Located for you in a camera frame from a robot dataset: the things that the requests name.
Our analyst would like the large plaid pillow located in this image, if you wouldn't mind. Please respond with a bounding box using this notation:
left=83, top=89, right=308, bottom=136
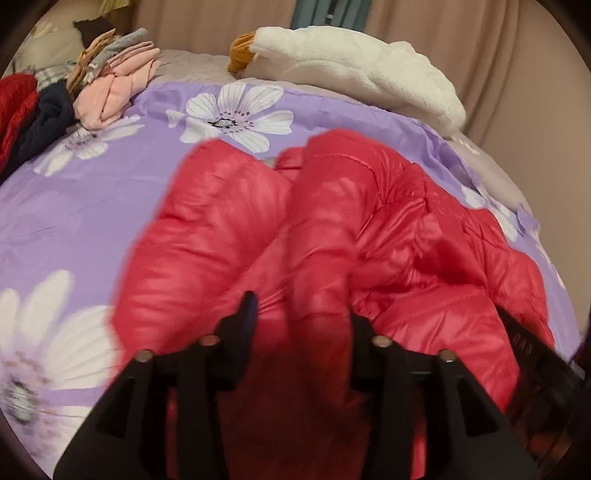
left=34, top=60, right=80, bottom=90

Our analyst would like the grey folded garment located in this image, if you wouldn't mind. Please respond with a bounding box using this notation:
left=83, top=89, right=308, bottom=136
left=90, top=28, right=151, bottom=70

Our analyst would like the bright red puffer jacket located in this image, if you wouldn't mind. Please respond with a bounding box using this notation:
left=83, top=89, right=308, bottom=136
left=108, top=129, right=557, bottom=480

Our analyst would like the purple floral blanket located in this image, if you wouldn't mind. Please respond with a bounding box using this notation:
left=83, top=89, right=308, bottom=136
left=0, top=80, right=583, bottom=467

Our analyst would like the blue curtain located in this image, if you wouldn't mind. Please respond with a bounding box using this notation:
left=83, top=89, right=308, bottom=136
left=291, top=0, right=372, bottom=28

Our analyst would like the black cushion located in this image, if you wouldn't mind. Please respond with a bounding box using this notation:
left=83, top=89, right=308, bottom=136
left=74, top=18, right=116, bottom=45

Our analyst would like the dark red puffer jacket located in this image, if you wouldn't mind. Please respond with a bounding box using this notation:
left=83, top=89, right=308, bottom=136
left=0, top=74, right=40, bottom=162

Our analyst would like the wide pink curtain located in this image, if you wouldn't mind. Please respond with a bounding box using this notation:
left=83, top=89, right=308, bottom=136
left=131, top=0, right=301, bottom=58

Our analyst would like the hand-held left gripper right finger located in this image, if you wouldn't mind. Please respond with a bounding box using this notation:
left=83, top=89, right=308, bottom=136
left=346, top=310, right=541, bottom=480

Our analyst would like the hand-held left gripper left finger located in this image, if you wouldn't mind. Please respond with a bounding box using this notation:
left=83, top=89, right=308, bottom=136
left=53, top=291, right=259, bottom=480

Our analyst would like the large beige headboard cushion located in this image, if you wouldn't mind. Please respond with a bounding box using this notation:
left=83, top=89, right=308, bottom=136
left=11, top=18, right=93, bottom=77

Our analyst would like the narrow pink curtain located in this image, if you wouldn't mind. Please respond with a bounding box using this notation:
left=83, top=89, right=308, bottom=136
left=365, top=0, right=591, bottom=144

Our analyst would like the beige patterned folded garment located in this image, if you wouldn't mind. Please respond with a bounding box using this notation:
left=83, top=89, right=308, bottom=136
left=67, top=34, right=116, bottom=92

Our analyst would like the pile of pink folded clothes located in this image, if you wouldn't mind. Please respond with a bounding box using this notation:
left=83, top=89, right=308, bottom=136
left=74, top=41, right=161, bottom=130

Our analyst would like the white plush goose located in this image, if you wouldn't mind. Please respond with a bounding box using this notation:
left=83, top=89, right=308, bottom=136
left=226, top=25, right=467, bottom=134

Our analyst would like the navy garment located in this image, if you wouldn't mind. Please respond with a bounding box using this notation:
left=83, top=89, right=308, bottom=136
left=0, top=80, right=77, bottom=171

